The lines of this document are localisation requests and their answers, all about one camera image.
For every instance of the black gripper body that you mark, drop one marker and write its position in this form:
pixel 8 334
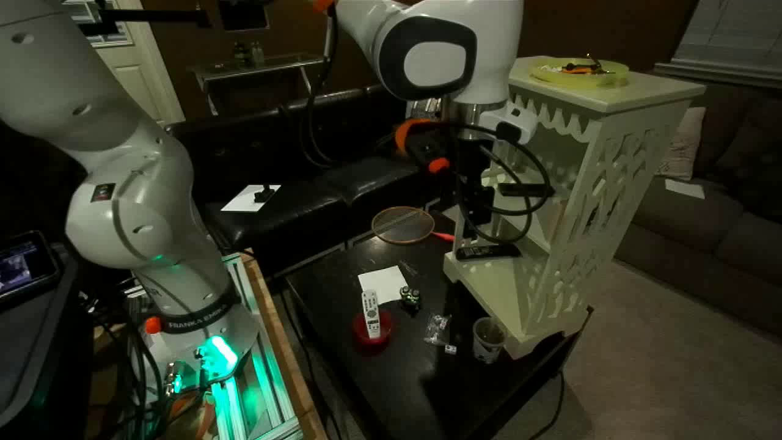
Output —
pixel 476 174

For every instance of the crumpled clear plastic wrapper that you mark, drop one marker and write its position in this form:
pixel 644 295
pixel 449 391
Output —
pixel 439 330

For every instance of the yellow green plate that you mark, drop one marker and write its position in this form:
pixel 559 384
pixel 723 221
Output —
pixel 553 75

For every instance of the small white cup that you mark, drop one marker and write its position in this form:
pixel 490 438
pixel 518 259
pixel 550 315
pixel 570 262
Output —
pixel 487 344

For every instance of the white paper sheet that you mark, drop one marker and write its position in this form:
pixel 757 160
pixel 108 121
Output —
pixel 390 281

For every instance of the tablet with lit screen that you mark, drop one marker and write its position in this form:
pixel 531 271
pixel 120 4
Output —
pixel 22 268

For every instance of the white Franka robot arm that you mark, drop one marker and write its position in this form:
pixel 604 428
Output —
pixel 131 203

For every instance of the white lattice shelf unit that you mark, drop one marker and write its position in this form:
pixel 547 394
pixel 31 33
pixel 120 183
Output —
pixel 626 161

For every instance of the black coffee table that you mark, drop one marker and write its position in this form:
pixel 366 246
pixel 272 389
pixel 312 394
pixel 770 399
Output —
pixel 407 383

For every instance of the white panel door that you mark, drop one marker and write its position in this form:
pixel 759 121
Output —
pixel 151 77

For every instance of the red round dish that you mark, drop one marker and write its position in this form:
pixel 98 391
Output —
pixel 362 340

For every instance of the small black device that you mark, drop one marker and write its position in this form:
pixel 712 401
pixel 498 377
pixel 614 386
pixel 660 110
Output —
pixel 266 194

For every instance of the white paper with dark print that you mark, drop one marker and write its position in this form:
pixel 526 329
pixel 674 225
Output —
pixel 240 202

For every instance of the orange capped white bottle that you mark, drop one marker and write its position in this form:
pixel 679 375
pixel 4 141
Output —
pixel 153 329

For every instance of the grey fabric sofa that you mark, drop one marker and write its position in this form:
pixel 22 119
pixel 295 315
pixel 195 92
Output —
pixel 716 246

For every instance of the green lit robot base platform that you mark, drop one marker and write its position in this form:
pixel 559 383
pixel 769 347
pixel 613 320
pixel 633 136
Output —
pixel 246 391

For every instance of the black overhead mount bar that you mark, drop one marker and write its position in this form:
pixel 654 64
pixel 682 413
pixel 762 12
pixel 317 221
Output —
pixel 154 16

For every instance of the white window blinds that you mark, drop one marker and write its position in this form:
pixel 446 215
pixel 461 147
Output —
pixel 730 40

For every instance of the orange stick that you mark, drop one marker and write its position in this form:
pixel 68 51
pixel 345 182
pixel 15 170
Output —
pixel 444 238

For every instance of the grey side stand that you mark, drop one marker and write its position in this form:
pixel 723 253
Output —
pixel 32 358

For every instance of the small white paper note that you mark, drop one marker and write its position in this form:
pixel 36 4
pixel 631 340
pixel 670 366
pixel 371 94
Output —
pixel 685 190

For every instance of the wooden rail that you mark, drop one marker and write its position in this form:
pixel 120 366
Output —
pixel 283 350

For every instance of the dark background console table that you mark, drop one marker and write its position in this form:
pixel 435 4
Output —
pixel 253 75

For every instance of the small items on plate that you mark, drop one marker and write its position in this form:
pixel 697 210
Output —
pixel 583 66

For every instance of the white toy car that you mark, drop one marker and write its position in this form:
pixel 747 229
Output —
pixel 372 314

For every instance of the light beige cushion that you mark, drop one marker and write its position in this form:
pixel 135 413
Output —
pixel 685 146

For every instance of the black leather sofa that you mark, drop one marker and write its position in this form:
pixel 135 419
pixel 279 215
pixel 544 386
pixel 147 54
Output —
pixel 327 196

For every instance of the short black remote control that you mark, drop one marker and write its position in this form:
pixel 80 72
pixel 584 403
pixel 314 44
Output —
pixel 528 190

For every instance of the long black remote control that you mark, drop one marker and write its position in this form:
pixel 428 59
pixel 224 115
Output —
pixel 490 253

